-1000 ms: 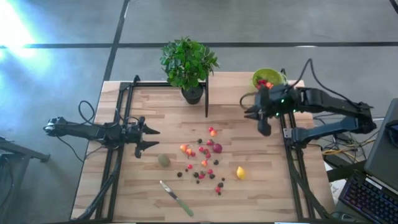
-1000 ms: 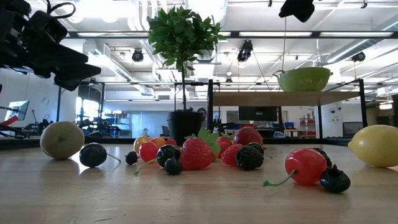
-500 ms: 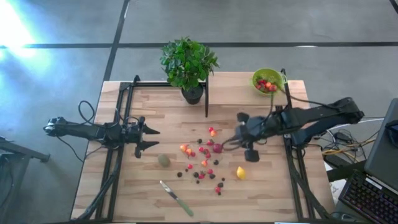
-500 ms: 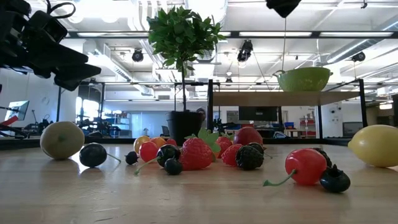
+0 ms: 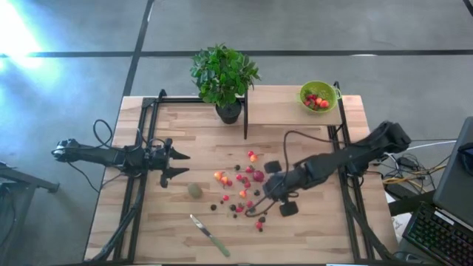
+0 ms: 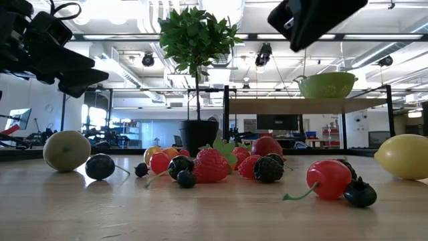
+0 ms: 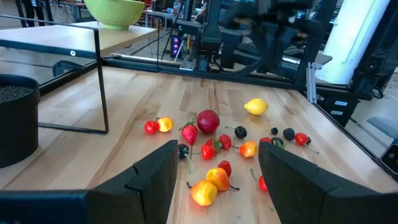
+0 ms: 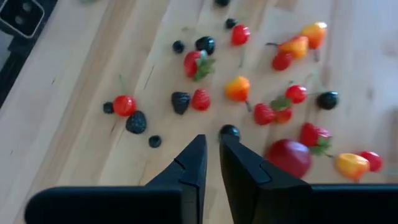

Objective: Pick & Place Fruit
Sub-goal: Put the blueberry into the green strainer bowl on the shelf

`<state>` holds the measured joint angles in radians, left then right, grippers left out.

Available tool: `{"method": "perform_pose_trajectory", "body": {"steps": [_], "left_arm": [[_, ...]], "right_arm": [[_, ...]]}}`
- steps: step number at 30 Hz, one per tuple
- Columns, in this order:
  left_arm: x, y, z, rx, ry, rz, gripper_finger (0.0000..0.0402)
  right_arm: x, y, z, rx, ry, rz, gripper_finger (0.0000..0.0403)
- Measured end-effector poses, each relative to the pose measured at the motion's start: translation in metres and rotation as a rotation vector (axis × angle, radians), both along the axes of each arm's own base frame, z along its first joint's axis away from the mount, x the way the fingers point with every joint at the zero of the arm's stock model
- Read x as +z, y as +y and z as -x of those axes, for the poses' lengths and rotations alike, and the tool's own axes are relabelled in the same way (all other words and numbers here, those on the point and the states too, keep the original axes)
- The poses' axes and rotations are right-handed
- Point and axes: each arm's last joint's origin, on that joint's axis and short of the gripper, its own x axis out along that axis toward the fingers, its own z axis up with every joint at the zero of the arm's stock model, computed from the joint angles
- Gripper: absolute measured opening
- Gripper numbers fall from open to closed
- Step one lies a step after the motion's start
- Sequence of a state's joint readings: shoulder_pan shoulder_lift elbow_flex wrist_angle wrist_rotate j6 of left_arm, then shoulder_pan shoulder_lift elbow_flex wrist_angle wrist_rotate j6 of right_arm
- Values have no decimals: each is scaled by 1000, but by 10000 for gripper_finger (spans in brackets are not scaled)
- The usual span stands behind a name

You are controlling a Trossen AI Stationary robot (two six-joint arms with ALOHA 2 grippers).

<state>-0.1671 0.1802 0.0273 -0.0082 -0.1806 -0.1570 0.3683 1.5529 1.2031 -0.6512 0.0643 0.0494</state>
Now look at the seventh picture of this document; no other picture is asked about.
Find yellow orange pear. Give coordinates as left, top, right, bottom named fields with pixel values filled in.
left=186, top=179, right=218, bottom=207

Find dark cherry green stem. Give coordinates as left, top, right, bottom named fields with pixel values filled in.
left=224, top=125, right=248, bottom=139
left=178, top=143, right=203, bottom=175

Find dark phone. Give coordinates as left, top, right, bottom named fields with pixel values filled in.
left=379, top=143, right=398, bottom=182

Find computer tower red lights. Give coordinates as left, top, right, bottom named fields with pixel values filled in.
left=169, top=34, right=184, bottom=59

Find yellow plastic lemon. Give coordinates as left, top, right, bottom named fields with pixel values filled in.
left=243, top=98, right=269, bottom=116

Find white pillar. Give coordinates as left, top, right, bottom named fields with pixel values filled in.
left=315, top=0, right=392, bottom=85

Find wooden shelf black metal legs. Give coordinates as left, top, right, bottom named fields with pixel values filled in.
left=0, top=14, right=159, bottom=135

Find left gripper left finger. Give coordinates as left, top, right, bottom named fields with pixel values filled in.
left=0, top=139, right=179, bottom=224

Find red cherry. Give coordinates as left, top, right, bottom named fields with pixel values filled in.
left=294, top=132, right=320, bottom=155
left=200, top=143, right=217, bottom=161
left=144, top=120, right=159, bottom=135
left=250, top=168, right=268, bottom=193

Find black box white labels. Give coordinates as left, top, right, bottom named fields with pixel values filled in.
left=322, top=96, right=361, bottom=127

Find potted green plant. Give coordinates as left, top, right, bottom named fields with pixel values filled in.
left=0, top=73, right=41, bottom=169

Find green plastic colander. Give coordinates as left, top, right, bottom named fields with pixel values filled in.
left=83, top=0, right=146, bottom=31

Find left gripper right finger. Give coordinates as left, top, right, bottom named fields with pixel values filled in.
left=258, top=142, right=398, bottom=224

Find silver metal bracket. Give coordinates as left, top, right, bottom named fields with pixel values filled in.
left=306, top=62, right=318, bottom=104

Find yellow orange peach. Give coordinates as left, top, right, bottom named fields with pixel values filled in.
left=156, top=116, right=174, bottom=133
left=205, top=167, right=240, bottom=192

